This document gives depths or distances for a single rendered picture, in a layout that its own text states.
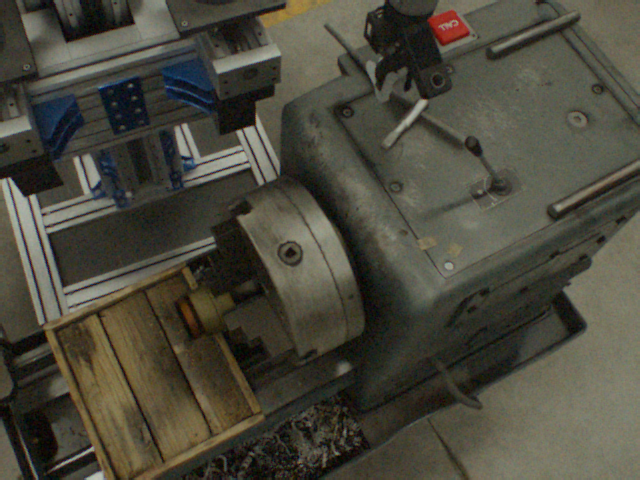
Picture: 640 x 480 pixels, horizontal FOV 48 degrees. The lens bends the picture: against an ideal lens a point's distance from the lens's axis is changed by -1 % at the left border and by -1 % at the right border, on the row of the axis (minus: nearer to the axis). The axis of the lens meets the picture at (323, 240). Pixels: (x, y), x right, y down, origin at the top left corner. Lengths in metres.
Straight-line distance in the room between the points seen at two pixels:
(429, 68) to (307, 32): 1.95
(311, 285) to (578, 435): 1.52
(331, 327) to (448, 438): 1.23
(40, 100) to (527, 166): 0.96
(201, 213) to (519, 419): 1.20
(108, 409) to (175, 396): 0.13
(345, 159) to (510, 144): 0.28
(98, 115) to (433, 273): 0.86
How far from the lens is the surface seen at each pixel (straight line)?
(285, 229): 1.13
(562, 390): 2.50
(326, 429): 1.72
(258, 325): 1.21
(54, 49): 1.60
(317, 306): 1.13
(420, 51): 1.07
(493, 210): 1.18
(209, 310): 1.21
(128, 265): 2.25
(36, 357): 1.52
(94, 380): 1.45
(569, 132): 1.30
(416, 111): 1.22
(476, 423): 2.38
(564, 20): 1.43
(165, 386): 1.42
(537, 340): 1.91
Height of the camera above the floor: 2.25
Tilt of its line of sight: 65 degrees down
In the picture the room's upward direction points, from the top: 9 degrees clockwise
